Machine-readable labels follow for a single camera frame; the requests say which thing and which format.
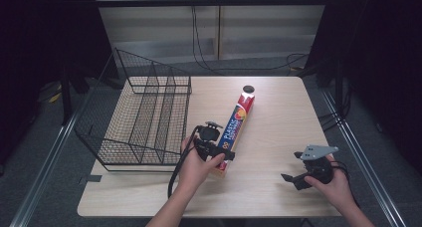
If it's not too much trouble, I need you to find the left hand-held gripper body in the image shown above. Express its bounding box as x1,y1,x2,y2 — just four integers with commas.
194,120,224,162

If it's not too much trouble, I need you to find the black wire mesh basket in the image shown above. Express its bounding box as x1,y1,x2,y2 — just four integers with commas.
74,47,193,172

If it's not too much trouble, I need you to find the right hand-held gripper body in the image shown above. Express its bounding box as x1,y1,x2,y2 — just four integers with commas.
299,144,339,185

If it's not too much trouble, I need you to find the metal floor rail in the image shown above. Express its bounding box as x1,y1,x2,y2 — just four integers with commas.
320,89,407,227
9,121,79,227

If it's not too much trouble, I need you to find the black hanging wall cable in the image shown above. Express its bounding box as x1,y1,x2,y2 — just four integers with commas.
190,5,311,73

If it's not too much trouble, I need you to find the black horizontal frame bar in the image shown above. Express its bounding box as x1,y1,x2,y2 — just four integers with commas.
95,0,330,8

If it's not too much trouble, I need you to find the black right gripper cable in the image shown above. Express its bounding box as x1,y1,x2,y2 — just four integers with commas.
330,159,362,209

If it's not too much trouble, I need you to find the dark curtain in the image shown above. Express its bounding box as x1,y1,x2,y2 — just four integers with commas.
0,0,113,175
303,0,422,175

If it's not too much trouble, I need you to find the person's right hand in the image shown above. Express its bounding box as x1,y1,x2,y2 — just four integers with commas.
304,154,356,212

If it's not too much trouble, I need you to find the long plastic wrap box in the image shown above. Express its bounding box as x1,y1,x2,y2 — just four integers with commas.
214,91,256,177

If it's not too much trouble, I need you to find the black floor cable bundle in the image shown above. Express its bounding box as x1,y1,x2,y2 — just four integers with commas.
317,82,353,132

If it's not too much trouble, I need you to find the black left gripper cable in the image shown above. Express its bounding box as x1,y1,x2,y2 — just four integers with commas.
166,124,201,199

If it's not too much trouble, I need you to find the black metal stand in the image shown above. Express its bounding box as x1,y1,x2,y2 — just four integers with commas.
59,62,75,125

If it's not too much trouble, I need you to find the person's left hand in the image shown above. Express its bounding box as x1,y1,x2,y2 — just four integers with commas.
177,135,227,194

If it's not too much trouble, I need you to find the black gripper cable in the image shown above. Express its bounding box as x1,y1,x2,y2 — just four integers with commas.
330,159,362,209
166,124,201,199

